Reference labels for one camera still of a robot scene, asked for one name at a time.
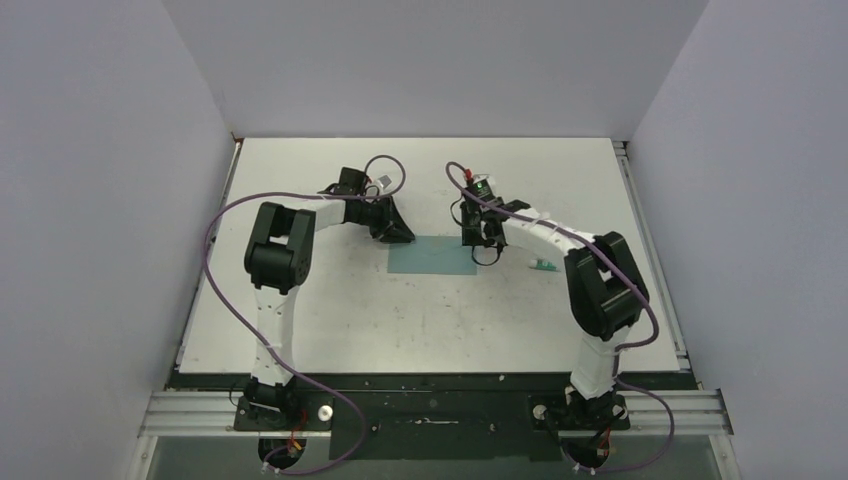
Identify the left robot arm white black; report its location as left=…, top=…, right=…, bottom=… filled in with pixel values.
left=243, top=167, right=415, bottom=431

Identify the teal envelope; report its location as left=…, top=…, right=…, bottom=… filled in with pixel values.
left=387, top=236, right=478, bottom=276

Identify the purple cable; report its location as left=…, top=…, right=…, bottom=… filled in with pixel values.
left=445, top=161, right=676, bottom=476
left=202, top=154, right=408, bottom=476

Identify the green glue stick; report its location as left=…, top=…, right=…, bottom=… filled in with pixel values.
left=528, top=259, right=558, bottom=272

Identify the right side aluminium rail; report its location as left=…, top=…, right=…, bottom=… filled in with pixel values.
left=612, top=140, right=692, bottom=372

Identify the aluminium frame rail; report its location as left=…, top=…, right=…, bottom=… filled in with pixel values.
left=140, top=390, right=733, bottom=438

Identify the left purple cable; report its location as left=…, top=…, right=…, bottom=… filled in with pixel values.
left=202, top=154, right=408, bottom=476

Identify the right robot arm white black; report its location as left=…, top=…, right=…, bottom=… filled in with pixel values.
left=458, top=170, right=649, bottom=430

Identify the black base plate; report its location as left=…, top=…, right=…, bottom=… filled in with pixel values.
left=167, top=373, right=695, bottom=469

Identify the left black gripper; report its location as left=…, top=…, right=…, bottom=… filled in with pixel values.
left=350, top=196, right=413, bottom=244

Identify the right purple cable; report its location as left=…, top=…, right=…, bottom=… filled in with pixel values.
left=445, top=161, right=676, bottom=476

